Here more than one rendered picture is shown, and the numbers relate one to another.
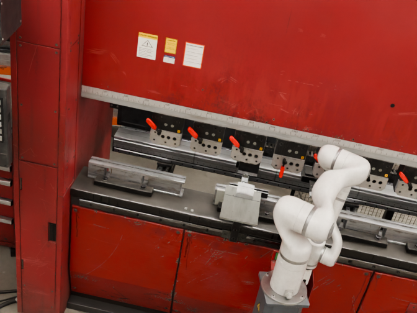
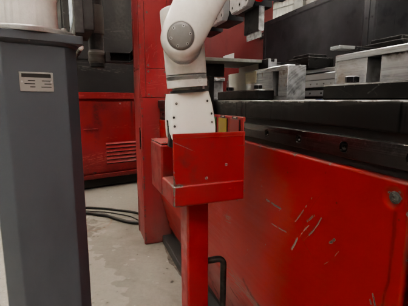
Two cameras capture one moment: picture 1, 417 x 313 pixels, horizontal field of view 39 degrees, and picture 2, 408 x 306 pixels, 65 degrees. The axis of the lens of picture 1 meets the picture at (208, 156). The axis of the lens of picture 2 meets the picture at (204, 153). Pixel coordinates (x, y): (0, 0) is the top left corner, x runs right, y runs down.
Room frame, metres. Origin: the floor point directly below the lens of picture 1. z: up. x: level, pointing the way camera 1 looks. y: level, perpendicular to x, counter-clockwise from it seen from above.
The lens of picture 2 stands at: (1.84, -1.18, 0.87)
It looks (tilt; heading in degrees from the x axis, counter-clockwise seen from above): 9 degrees down; 67
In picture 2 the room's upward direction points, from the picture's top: straight up
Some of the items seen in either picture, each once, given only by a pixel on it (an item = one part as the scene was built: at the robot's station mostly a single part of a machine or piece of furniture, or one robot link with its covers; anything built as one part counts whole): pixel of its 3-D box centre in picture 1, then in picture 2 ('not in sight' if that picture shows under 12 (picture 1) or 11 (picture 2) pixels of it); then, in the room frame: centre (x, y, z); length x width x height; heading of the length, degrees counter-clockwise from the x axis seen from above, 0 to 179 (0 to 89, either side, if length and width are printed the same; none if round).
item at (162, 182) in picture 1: (136, 176); (199, 90); (2.46, 0.34, 0.92); 0.50 x 0.06 x 0.10; 87
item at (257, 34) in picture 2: (249, 166); (254, 24); (2.44, -0.21, 1.12); 0.10 x 0.02 x 0.10; 87
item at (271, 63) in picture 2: (248, 190); (256, 67); (2.44, -0.23, 0.99); 0.20 x 0.03 x 0.03; 87
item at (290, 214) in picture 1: (293, 226); not in sight; (1.79, -0.37, 1.30); 0.19 x 0.12 x 0.24; 64
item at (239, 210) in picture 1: (241, 205); (212, 62); (2.29, -0.20, 1.00); 0.26 x 0.18 x 0.01; 177
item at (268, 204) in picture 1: (251, 201); (260, 85); (2.43, -0.26, 0.92); 0.39 x 0.06 x 0.10; 87
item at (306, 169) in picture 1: (313, 182); (375, 47); (2.58, -0.56, 1.01); 0.26 x 0.12 x 0.05; 177
